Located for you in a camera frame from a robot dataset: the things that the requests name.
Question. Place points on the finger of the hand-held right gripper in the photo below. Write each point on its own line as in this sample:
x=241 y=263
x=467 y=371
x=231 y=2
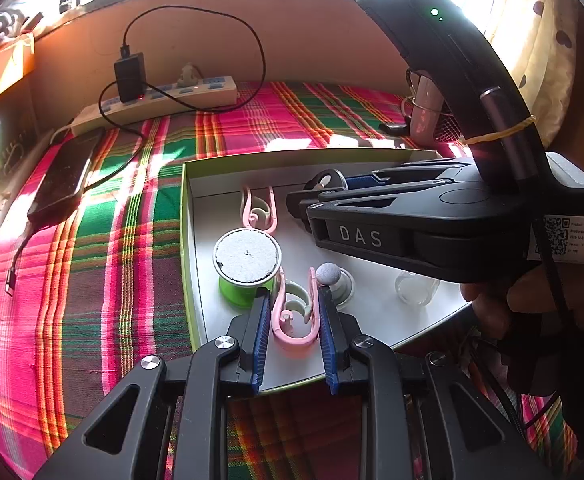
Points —
x=362 y=235
x=367 y=181

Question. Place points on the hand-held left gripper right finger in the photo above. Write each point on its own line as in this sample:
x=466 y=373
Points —
x=328 y=345

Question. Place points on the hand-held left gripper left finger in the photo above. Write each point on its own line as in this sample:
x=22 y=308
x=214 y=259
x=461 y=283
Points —
x=261 y=340

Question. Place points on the pink clip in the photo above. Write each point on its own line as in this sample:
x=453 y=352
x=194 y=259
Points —
x=292 y=322
x=259 y=210

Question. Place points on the black round disc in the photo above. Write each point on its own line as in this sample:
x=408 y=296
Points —
x=329 y=179

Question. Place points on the green and white tray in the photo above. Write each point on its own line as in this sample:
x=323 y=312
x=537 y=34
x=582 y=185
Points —
x=372 y=320

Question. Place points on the grey knob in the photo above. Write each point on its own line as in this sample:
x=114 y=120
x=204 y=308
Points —
x=334 y=280

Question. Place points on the clear glass cup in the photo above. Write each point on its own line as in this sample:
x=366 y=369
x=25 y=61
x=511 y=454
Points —
x=417 y=287

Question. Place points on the green spool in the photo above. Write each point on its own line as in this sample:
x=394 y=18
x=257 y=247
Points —
x=246 y=260

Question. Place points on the person's right hand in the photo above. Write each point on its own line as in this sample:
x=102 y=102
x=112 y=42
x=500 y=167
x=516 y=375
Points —
x=487 y=302

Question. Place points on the silver fan heater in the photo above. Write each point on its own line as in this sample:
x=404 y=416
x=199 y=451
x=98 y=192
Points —
x=424 y=115

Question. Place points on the plaid blanket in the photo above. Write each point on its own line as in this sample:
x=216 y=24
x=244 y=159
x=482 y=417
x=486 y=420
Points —
x=97 y=285

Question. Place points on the dotted curtain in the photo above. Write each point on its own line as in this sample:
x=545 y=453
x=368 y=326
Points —
x=547 y=35

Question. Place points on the grey plug adapter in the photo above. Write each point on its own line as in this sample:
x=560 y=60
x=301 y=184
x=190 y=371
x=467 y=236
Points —
x=188 y=75

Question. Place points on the white power strip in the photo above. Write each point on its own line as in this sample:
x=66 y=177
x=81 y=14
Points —
x=172 y=98

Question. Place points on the black smartphone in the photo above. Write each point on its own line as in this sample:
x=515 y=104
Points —
x=64 y=175

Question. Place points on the black charger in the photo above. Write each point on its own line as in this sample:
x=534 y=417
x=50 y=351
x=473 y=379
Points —
x=131 y=77

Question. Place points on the orange shelf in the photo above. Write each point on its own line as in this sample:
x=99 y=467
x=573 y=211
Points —
x=2 y=67

